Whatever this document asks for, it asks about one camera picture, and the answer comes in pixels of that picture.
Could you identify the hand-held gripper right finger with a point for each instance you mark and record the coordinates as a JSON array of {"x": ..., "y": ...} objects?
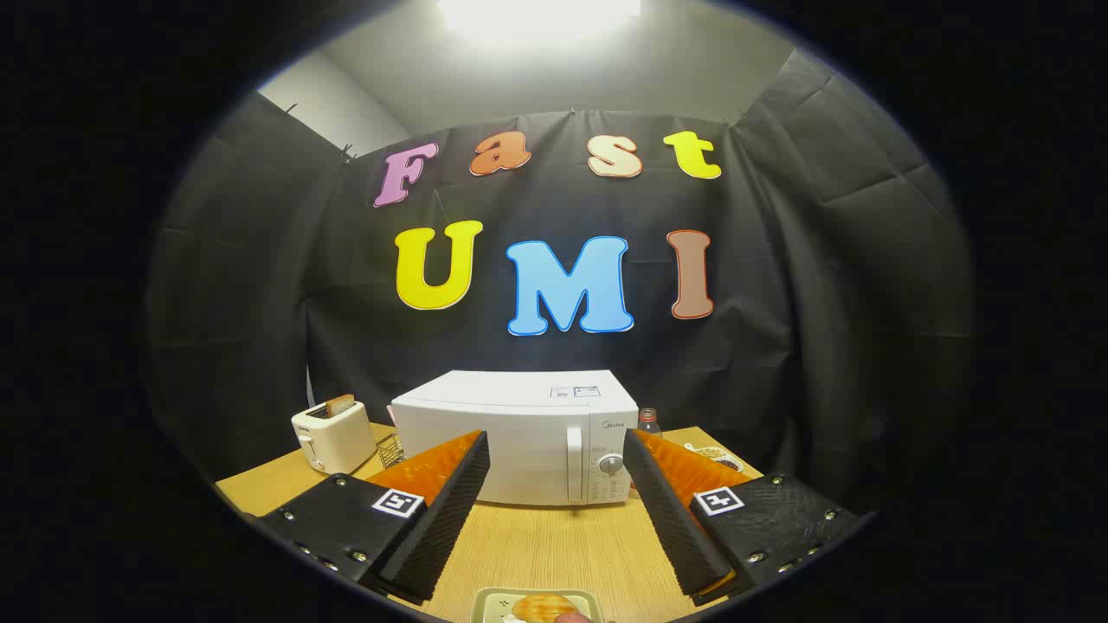
[{"x": 666, "y": 510}]

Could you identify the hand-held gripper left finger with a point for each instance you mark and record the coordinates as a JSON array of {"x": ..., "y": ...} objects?
[{"x": 450, "y": 510}]

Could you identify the white microwave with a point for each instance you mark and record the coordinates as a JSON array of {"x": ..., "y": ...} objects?
[{"x": 519, "y": 415}]

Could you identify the golden round bread bun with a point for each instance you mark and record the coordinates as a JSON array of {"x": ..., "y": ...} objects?
[{"x": 544, "y": 607}]

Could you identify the white divided bean dish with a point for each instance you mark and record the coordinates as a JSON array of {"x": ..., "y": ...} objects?
[{"x": 714, "y": 454}]

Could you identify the clear plastic water bottle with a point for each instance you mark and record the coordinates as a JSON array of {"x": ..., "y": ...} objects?
[{"x": 649, "y": 424}]

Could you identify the square white patterned plate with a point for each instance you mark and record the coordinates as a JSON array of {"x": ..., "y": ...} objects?
[{"x": 493, "y": 606}]

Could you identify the white toaster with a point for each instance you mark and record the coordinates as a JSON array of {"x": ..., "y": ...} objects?
[{"x": 333, "y": 441}]

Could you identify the toast slice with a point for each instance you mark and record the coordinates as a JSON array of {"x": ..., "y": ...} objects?
[{"x": 340, "y": 404}]

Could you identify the ceiling light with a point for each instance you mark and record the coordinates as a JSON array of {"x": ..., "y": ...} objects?
[{"x": 537, "y": 17}]

